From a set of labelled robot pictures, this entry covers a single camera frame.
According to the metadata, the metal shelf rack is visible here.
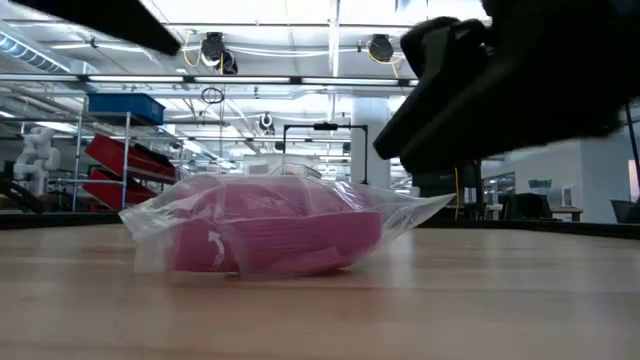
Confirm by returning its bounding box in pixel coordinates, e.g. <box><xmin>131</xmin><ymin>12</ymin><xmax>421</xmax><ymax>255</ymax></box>
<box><xmin>49</xmin><ymin>94</ymin><xmax>231</xmax><ymax>215</ymax></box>

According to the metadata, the long ceiling light bar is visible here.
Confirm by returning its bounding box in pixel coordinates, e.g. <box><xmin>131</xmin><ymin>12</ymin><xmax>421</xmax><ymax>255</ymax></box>
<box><xmin>0</xmin><ymin>73</ymin><xmax>421</xmax><ymax>89</ymax></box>

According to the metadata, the pink elastic bandage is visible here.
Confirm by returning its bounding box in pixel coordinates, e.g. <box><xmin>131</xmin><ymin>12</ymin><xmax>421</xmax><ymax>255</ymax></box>
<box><xmin>167</xmin><ymin>174</ymin><xmax>385</xmax><ymax>277</ymax></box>

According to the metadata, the large black screen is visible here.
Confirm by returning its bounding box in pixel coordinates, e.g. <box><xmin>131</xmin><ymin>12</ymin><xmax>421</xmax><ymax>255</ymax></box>
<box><xmin>411</xmin><ymin>159</ymin><xmax>483</xmax><ymax>206</ymax></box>

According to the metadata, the black metal table frame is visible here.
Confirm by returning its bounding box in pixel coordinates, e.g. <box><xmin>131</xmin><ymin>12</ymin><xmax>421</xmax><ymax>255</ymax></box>
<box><xmin>0</xmin><ymin>212</ymin><xmax>640</xmax><ymax>240</ymax></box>

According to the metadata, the white robot figure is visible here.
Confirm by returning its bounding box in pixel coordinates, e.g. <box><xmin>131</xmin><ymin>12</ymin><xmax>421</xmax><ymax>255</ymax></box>
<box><xmin>12</xmin><ymin>126</ymin><xmax>61</xmax><ymax>197</ymax></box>

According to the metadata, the yellow hanging cable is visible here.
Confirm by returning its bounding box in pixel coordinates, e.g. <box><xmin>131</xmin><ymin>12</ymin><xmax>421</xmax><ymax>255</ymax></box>
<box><xmin>366</xmin><ymin>42</ymin><xmax>461</xmax><ymax>221</ymax></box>

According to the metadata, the black slanted pole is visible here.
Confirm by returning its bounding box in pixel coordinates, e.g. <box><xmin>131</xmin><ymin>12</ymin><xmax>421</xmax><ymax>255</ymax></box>
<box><xmin>624</xmin><ymin>102</ymin><xmax>640</xmax><ymax>189</ymax></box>

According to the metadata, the red storage bin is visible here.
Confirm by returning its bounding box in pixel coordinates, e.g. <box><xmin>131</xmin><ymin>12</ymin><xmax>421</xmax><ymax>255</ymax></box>
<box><xmin>82</xmin><ymin>168</ymin><xmax>162</xmax><ymax>212</ymax></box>
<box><xmin>84</xmin><ymin>133</ymin><xmax>177</xmax><ymax>179</ymax></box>

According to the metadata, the blue storage bin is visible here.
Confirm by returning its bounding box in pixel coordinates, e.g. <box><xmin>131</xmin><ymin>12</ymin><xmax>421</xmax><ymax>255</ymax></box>
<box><xmin>87</xmin><ymin>92</ymin><xmax>166</xmax><ymax>126</ymax></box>

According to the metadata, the black camera gantry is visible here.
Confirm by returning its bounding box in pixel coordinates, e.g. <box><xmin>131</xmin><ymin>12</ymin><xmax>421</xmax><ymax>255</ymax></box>
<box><xmin>282</xmin><ymin>121</ymin><xmax>370</xmax><ymax>186</ymax></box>

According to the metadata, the white pillar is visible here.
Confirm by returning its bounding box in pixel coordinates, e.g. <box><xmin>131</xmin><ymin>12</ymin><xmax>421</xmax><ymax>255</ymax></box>
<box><xmin>349</xmin><ymin>97</ymin><xmax>392</xmax><ymax>190</ymax></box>

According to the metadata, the black office chair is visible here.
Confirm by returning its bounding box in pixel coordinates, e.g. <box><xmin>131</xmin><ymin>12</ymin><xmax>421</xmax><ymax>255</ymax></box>
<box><xmin>502</xmin><ymin>192</ymin><xmax>556</xmax><ymax>222</ymax></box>

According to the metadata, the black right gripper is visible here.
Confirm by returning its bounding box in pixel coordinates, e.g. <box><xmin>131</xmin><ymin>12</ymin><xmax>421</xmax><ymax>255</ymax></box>
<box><xmin>372</xmin><ymin>0</ymin><xmax>640</xmax><ymax>174</ymax></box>

